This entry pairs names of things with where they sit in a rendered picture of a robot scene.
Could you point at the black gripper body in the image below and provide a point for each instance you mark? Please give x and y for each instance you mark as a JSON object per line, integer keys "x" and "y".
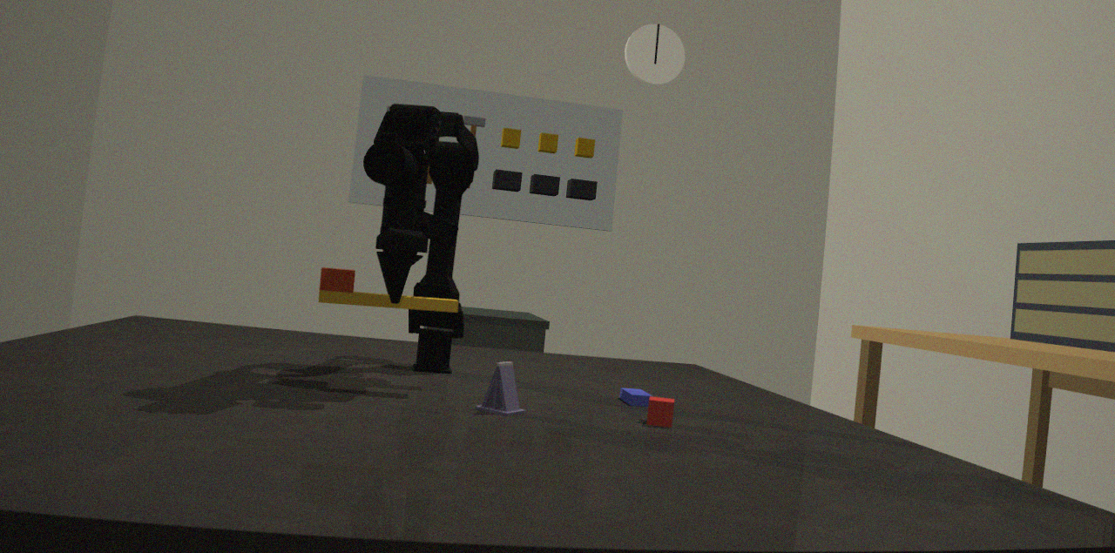
{"x": 399, "y": 212}

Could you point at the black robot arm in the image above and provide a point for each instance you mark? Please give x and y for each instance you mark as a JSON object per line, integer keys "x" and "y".
{"x": 397, "y": 160}

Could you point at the blue rectangular block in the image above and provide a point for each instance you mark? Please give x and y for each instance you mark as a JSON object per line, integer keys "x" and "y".
{"x": 635, "y": 397}

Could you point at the yellow bar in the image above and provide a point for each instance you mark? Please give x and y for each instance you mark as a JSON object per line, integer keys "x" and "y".
{"x": 337, "y": 287}

